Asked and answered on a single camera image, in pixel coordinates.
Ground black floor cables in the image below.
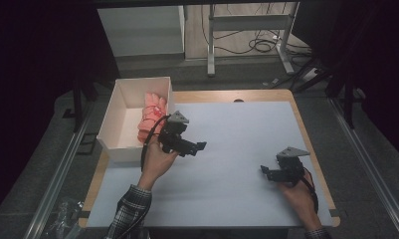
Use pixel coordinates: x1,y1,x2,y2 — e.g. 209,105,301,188
200,2,313,58

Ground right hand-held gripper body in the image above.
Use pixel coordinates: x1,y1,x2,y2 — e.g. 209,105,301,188
270,145,311,184

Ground metal floor rail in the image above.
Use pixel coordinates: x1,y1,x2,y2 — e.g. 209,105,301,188
328,97,399,239
22,101,97,239

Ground pink glove with red print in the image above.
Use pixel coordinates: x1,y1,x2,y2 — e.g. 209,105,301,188
137,92,168,142

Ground white cabinet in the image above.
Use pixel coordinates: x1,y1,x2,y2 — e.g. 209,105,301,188
97,4,186,58

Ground person's right hand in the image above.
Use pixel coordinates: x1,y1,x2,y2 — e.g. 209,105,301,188
276,178,323,232

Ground white box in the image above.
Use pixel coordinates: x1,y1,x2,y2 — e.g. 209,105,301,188
96,76,174,163

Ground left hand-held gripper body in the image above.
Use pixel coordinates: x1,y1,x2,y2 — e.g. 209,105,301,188
158,110,199,157

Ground person's left hand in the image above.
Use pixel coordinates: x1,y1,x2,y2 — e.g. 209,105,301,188
137,136,180,192

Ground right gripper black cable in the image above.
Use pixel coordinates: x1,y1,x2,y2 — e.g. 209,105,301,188
299,166,320,214

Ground pale blue table mat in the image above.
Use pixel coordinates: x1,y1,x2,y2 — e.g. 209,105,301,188
87,101,334,229

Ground grey metal desk frame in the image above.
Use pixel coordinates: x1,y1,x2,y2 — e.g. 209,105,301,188
206,1,301,78

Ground black stand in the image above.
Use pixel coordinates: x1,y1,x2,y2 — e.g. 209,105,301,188
325,64,358,130
62,74,100,133

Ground white power strip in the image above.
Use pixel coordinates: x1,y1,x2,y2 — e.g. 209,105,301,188
300,67,320,83

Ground clear plastic bag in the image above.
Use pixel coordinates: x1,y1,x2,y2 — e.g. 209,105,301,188
42,196,86,239

